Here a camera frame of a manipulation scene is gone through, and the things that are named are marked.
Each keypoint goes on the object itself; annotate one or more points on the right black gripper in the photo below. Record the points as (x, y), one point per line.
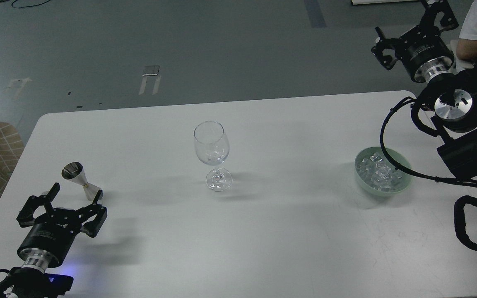
(420, 48)

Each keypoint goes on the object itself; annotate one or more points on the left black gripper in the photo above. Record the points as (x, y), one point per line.
(55, 230)

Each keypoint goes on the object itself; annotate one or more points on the steel double jigger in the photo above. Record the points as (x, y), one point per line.
(74, 172)

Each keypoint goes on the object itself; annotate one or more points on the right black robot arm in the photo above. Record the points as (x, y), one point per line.
(447, 106)

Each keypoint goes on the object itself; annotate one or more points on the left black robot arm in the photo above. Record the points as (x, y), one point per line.
(31, 280)

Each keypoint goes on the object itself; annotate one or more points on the pile of ice cubes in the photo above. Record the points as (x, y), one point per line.
(374, 170)

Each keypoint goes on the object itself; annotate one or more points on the clear wine glass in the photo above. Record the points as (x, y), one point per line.
(212, 148)

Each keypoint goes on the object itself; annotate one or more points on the green bowl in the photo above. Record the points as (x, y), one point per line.
(374, 192)

